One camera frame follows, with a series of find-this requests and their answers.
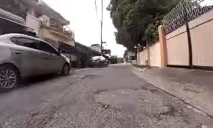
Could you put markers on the pale car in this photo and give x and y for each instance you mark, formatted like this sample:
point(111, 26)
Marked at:
point(98, 60)

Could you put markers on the dark fence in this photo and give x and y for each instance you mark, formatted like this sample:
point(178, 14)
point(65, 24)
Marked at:
point(81, 53)

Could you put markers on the grey asphalt road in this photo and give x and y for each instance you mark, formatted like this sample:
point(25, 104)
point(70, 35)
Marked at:
point(94, 100)

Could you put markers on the utility pole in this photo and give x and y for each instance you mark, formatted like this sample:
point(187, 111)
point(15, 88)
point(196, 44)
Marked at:
point(101, 26)

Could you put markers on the large green tree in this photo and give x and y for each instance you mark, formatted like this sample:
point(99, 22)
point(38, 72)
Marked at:
point(137, 20)

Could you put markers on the yellow building with balcony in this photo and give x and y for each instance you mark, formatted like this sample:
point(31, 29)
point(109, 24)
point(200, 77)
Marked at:
point(50, 28)

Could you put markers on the silver car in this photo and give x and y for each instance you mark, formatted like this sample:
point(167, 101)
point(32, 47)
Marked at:
point(24, 56)

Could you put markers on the grey concrete sidewalk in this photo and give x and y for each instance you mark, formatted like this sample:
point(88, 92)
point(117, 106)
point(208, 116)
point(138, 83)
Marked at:
point(187, 83)

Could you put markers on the peach wall with lattice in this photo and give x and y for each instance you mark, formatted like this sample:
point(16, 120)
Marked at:
point(194, 43)

